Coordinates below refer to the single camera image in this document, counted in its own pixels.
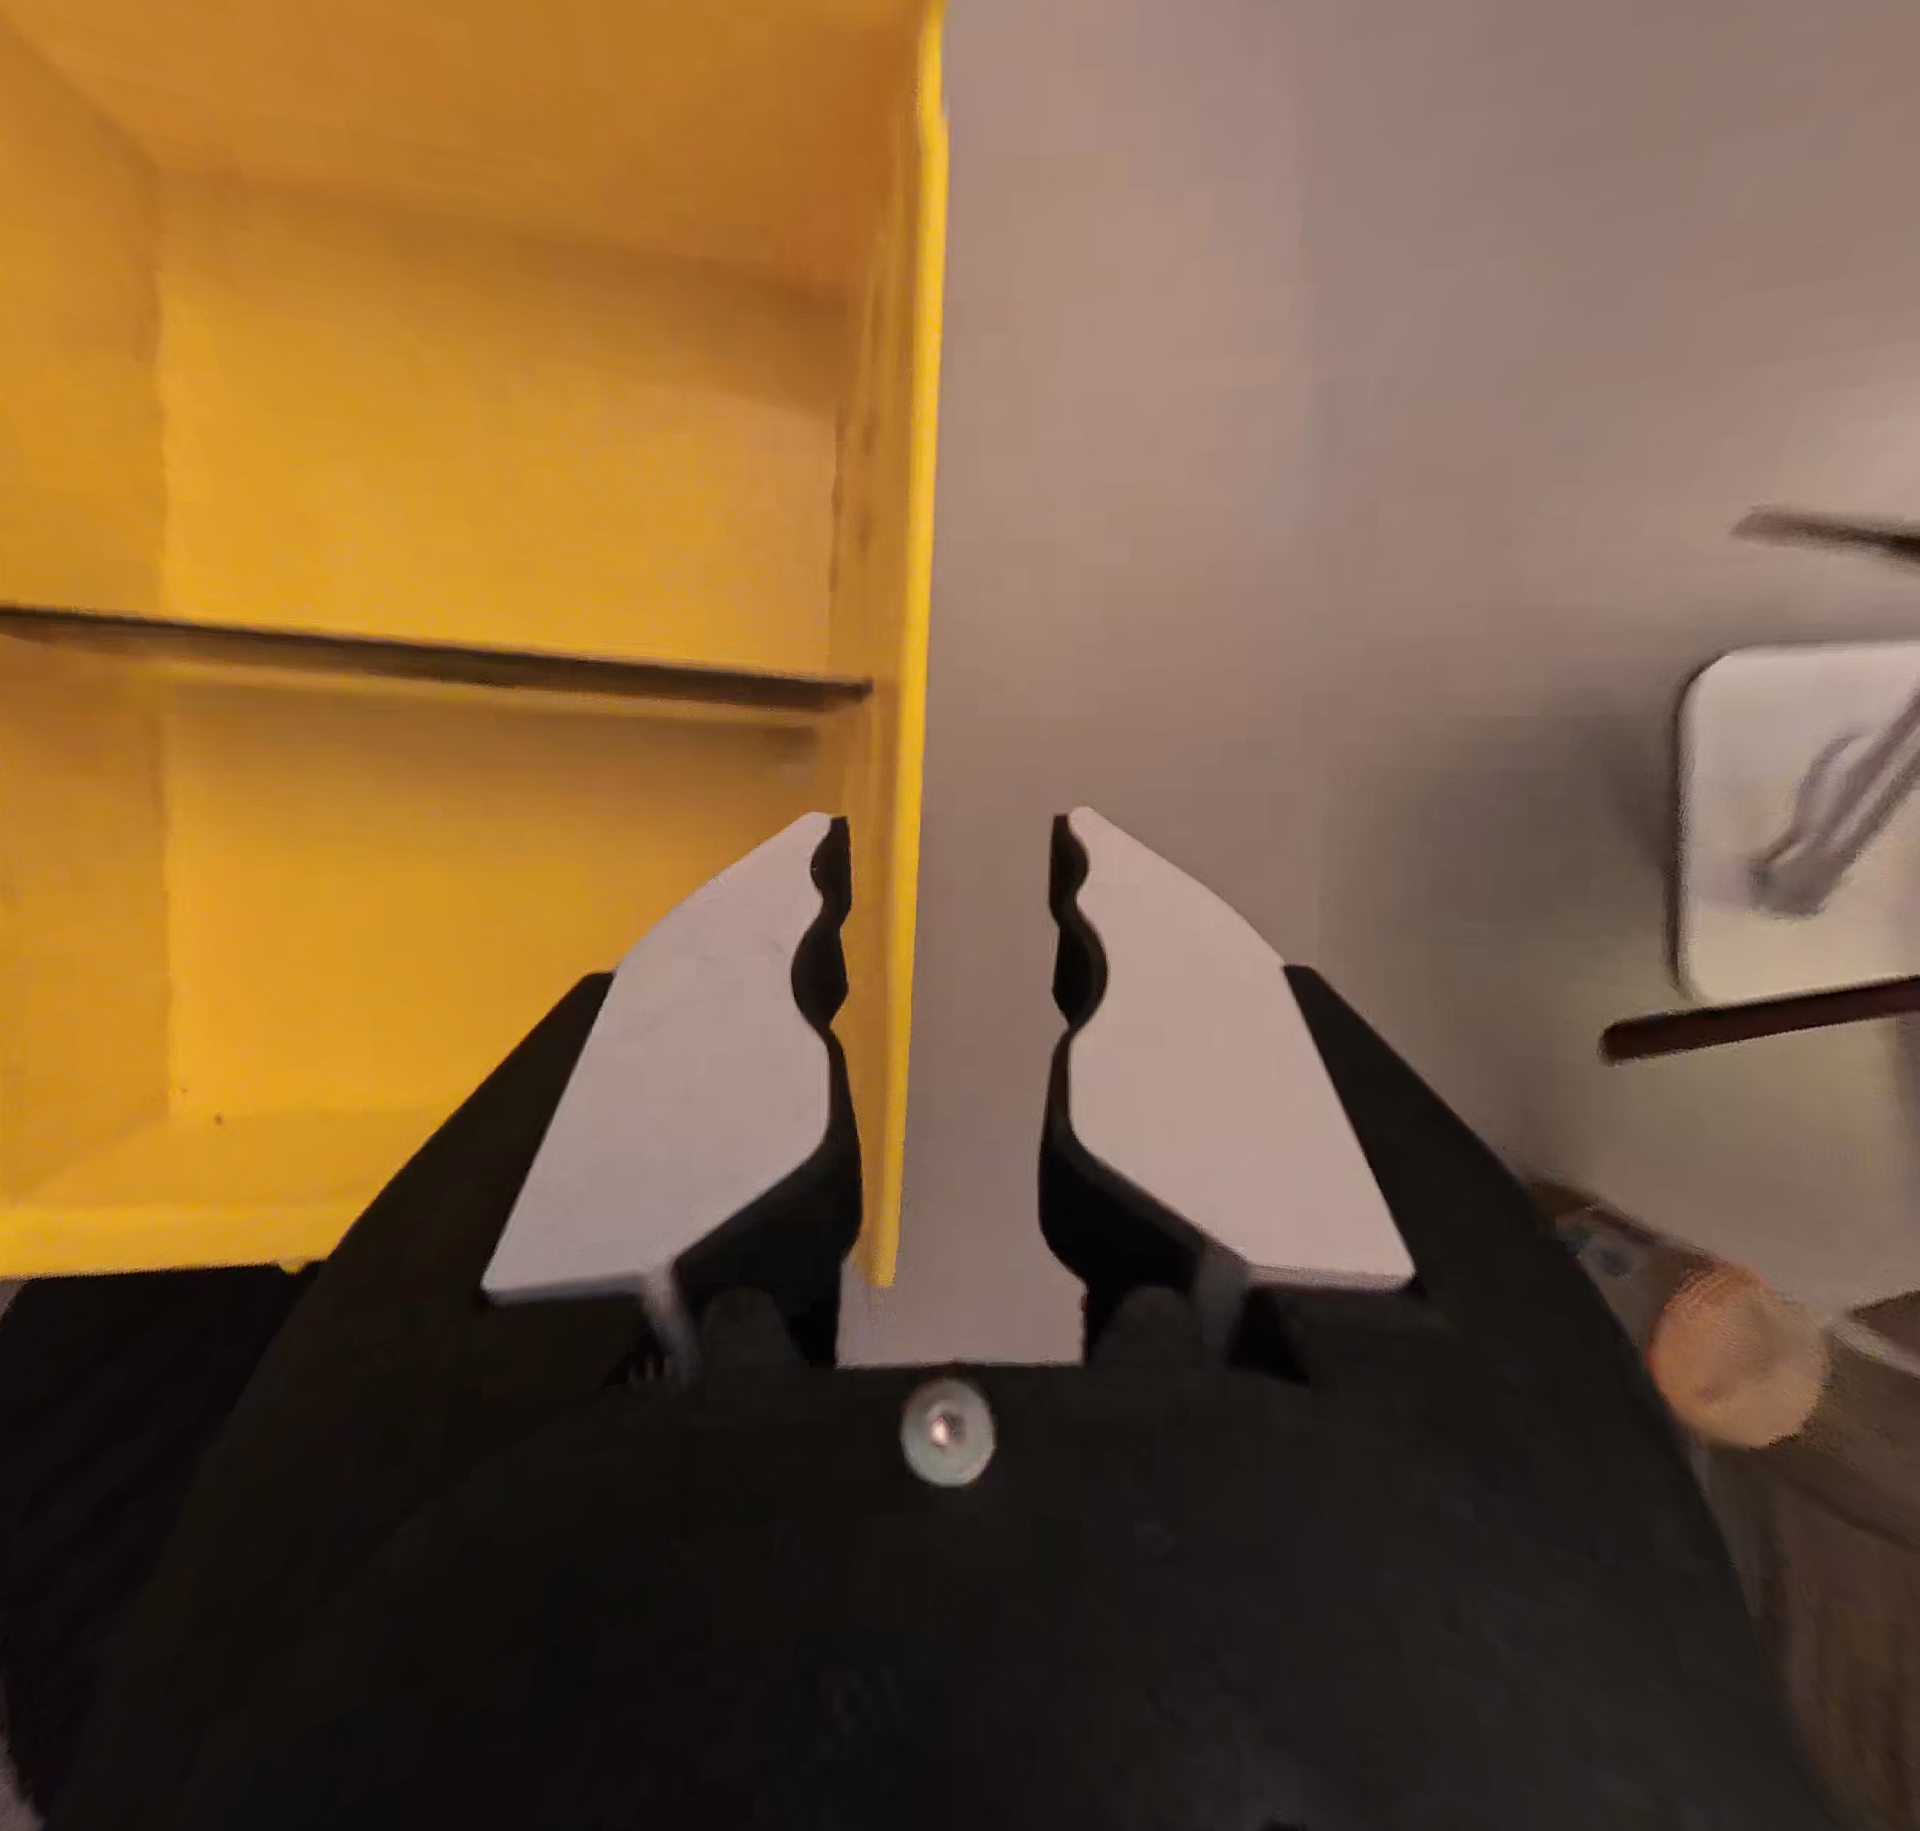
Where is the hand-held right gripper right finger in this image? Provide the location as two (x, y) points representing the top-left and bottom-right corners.
(1040, 806), (1423, 1353)

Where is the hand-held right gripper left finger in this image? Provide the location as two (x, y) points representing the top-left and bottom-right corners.
(478, 806), (868, 1379)

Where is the yellow plastic bin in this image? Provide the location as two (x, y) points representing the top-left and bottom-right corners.
(0, 0), (958, 1290)

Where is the blurred tan round object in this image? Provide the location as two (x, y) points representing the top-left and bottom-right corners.
(1645, 1262), (1828, 1444)

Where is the white monitor stand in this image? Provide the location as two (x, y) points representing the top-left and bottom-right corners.
(1667, 640), (1920, 1008)

